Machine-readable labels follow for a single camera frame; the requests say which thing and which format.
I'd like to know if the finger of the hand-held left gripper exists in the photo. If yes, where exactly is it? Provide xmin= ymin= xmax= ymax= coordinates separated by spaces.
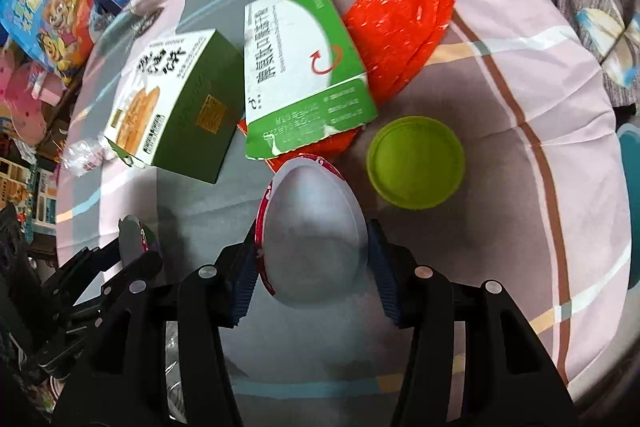
xmin=42 ymin=247 xmax=123 ymax=303
xmin=67 ymin=252 xmax=163 ymax=333

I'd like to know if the pink toy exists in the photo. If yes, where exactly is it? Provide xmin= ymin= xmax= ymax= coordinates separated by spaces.
xmin=0 ymin=52 xmax=66 ymax=148

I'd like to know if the green biscuit box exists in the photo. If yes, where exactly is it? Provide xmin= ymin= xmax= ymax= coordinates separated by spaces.
xmin=102 ymin=29 xmax=246 ymax=185

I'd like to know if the clear plastic bag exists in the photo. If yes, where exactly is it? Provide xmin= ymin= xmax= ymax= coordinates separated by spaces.
xmin=60 ymin=137 xmax=116 ymax=178

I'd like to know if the cartoon dog box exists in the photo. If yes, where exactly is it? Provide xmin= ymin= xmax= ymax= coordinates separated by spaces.
xmin=0 ymin=0 xmax=101 ymax=82

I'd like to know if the teal plastic bin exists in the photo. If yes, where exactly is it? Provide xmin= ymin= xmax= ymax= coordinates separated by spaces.
xmin=616 ymin=123 xmax=640 ymax=208

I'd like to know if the pink checked blanket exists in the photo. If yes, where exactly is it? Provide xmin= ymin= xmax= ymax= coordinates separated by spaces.
xmin=55 ymin=0 xmax=633 ymax=408

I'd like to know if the green and white medicine box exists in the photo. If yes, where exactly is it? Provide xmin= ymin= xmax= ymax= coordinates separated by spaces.
xmin=242 ymin=0 xmax=378 ymax=162

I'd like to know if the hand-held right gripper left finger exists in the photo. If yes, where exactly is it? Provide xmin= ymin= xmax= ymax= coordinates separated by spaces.
xmin=52 ymin=227 xmax=261 ymax=427

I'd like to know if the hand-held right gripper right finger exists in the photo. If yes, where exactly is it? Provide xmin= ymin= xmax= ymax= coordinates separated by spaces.
xmin=367 ymin=219 xmax=573 ymax=427

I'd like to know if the red plastic bag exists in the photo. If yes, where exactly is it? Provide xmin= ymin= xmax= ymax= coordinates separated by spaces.
xmin=237 ymin=0 xmax=456 ymax=172

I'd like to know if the green plastic lid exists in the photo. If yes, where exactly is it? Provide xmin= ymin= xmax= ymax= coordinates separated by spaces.
xmin=366 ymin=117 xmax=466 ymax=210

